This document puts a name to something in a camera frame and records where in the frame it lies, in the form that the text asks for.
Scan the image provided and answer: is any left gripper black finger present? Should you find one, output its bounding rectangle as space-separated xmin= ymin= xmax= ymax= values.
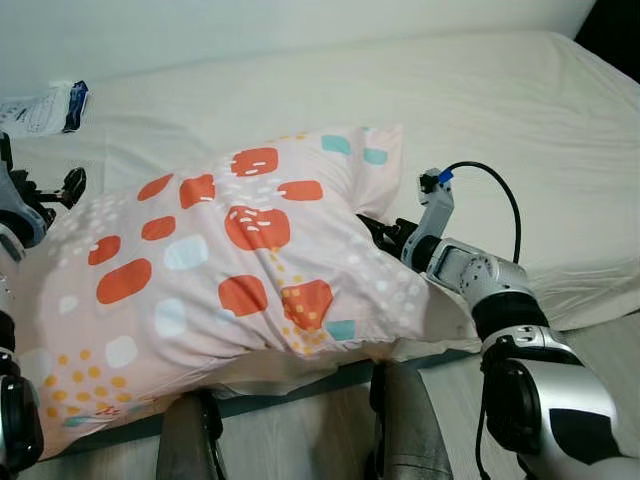
xmin=44 ymin=168 xmax=87 ymax=207

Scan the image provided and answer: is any pink pillow with orange patches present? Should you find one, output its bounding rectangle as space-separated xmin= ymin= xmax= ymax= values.
xmin=15 ymin=125 xmax=481 ymax=459

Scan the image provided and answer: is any white and blue package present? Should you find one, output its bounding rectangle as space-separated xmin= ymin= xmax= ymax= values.
xmin=0 ymin=80 xmax=91 ymax=138

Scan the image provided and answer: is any white sheeted mattress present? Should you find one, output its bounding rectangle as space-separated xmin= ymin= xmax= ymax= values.
xmin=0 ymin=30 xmax=640 ymax=401

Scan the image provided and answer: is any grey right robot leg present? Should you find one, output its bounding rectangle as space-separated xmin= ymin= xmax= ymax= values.
xmin=366 ymin=360 xmax=457 ymax=480

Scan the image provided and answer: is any grey robot leg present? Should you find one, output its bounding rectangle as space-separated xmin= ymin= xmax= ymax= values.
xmin=366 ymin=360 xmax=457 ymax=480
xmin=155 ymin=390 xmax=227 ymax=480

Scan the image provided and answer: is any grey left robot leg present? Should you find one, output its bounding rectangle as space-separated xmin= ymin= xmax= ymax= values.
xmin=155 ymin=390 xmax=227 ymax=480

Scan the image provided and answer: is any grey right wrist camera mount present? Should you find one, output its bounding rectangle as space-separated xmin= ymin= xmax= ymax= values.
xmin=415 ymin=168 xmax=457 ymax=266

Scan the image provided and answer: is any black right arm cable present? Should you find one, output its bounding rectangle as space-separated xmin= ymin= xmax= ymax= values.
xmin=440 ymin=160 xmax=524 ymax=264

